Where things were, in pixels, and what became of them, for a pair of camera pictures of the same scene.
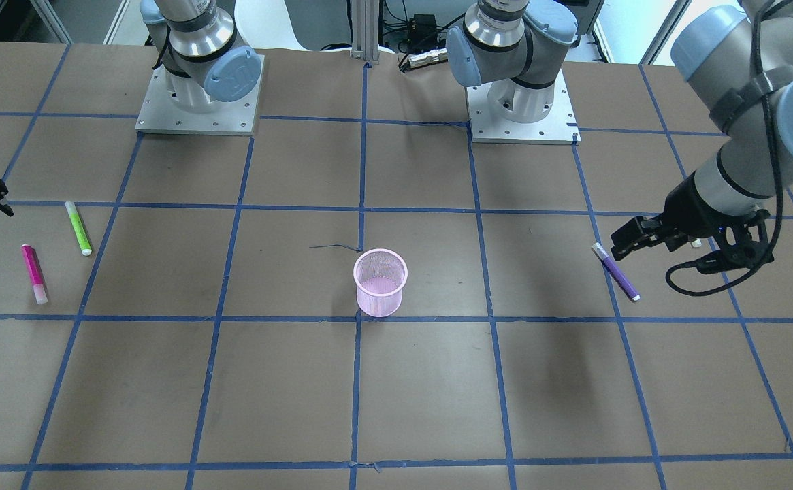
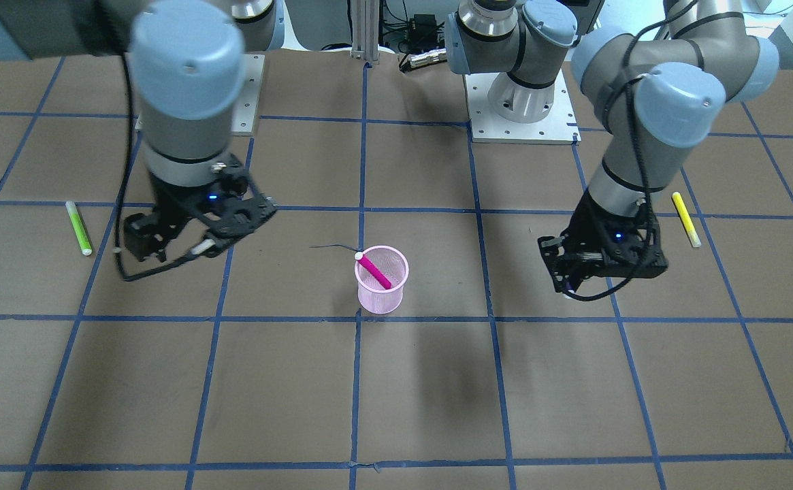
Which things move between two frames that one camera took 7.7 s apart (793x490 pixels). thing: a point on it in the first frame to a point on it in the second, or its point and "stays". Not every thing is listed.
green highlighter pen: (78, 229) stays
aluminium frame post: (365, 30) stays
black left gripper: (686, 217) to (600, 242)
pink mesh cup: (379, 276) stays
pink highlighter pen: (36, 274) to (374, 269)
